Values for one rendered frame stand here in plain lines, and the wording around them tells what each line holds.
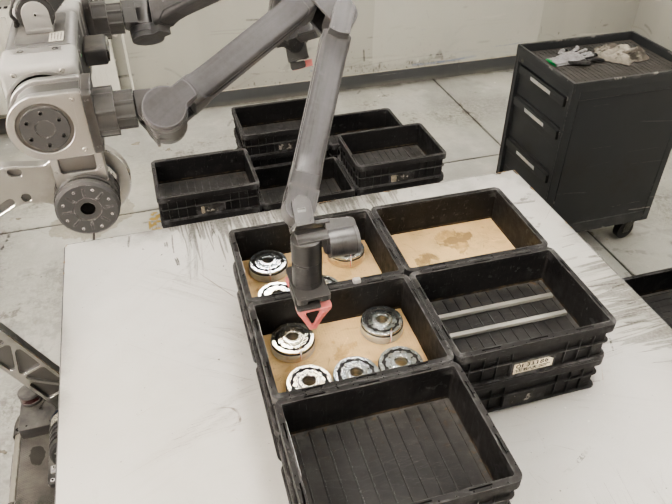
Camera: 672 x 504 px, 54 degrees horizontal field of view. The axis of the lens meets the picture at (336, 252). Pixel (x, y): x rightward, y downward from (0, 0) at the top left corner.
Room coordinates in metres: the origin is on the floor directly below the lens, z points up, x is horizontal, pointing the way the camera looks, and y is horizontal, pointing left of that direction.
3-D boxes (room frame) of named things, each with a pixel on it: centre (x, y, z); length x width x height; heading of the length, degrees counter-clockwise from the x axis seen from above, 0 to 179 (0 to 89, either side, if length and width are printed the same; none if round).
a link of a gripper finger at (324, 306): (0.94, 0.05, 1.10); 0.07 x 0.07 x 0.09; 17
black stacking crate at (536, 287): (1.16, -0.41, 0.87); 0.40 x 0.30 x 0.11; 106
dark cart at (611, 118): (2.75, -1.16, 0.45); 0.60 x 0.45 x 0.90; 107
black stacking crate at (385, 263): (1.34, 0.06, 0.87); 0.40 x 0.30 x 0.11; 106
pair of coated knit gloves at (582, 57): (2.79, -1.03, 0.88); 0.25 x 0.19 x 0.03; 107
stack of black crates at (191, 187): (2.29, 0.53, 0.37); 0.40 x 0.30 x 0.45; 107
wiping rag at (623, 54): (2.83, -1.26, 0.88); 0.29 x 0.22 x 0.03; 107
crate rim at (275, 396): (1.05, -0.02, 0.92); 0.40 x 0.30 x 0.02; 106
